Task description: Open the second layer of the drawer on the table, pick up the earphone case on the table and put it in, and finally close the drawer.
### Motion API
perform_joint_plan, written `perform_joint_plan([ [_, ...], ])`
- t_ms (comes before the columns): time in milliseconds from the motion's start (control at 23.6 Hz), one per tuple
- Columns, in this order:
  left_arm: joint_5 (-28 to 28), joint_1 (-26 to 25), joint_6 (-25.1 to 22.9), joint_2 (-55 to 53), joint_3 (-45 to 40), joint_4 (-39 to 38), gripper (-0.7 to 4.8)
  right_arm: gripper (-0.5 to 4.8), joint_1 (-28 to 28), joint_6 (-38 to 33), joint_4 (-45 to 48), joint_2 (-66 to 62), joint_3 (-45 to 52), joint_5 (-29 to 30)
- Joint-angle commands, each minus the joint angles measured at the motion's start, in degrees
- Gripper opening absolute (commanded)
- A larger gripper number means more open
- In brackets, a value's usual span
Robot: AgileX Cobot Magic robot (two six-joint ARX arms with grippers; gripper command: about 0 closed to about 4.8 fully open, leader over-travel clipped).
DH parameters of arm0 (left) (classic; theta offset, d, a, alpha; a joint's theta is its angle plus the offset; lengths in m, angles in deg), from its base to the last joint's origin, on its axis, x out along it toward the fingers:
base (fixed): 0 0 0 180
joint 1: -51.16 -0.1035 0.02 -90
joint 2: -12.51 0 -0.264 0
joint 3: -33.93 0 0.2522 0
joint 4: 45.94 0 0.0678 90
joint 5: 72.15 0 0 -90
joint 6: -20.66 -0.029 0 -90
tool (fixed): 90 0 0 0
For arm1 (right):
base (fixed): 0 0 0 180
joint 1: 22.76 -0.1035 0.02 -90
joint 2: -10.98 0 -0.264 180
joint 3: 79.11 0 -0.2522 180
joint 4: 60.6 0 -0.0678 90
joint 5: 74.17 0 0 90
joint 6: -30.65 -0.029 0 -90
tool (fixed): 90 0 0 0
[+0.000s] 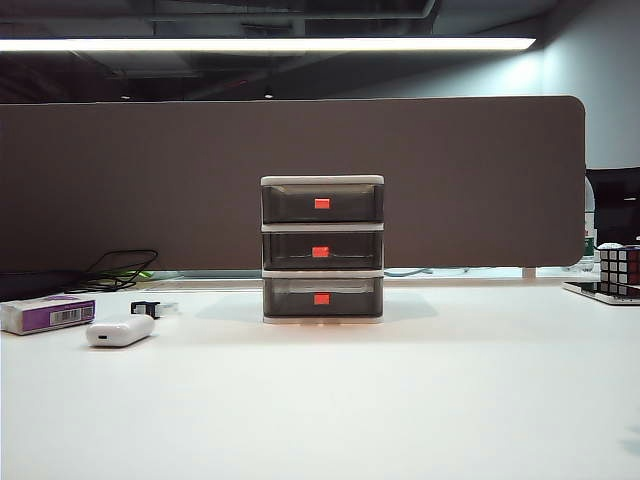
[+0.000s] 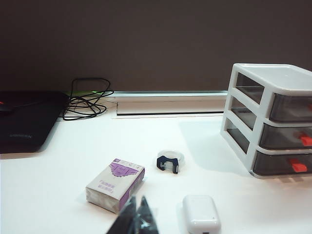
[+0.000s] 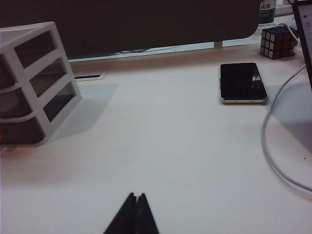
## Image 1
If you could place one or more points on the brown desk divider panel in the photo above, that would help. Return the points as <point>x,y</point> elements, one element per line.
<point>150,175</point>

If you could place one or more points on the white flat device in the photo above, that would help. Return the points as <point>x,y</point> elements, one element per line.
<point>585,289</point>

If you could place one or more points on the clear tape roll black cutter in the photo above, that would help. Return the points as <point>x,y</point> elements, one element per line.
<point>142,308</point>

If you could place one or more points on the purple white tissue pack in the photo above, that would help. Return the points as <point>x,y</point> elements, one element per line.
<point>45,312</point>

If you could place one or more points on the black Rubik's cube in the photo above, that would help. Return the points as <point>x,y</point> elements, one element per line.
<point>620,265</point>

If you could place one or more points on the long ceiling light strip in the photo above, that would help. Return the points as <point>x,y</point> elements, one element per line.
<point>250,44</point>

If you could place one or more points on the white plastic drawer cabinet frame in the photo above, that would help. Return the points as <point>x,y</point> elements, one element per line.
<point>322,178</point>

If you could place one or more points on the black office chair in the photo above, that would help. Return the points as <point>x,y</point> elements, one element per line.
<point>615,200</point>

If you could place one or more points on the white earphone case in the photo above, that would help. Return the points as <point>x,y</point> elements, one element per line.
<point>120,331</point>

